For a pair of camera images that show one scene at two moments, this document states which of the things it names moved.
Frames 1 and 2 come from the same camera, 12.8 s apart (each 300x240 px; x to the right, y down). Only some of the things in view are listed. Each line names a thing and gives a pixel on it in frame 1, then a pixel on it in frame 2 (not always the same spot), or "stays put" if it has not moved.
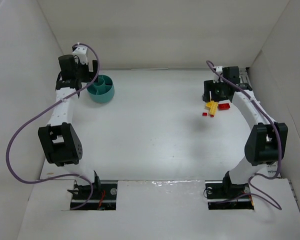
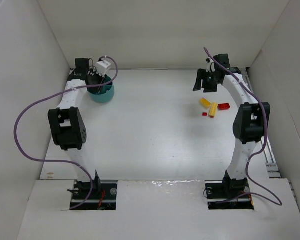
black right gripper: [212, 91] -> [204, 80]
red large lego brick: [224, 106] stays put
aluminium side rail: [245, 80] stays put
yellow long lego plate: [213, 107] stays put
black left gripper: [94, 69] -> [94, 81]
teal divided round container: [102, 90] stays put
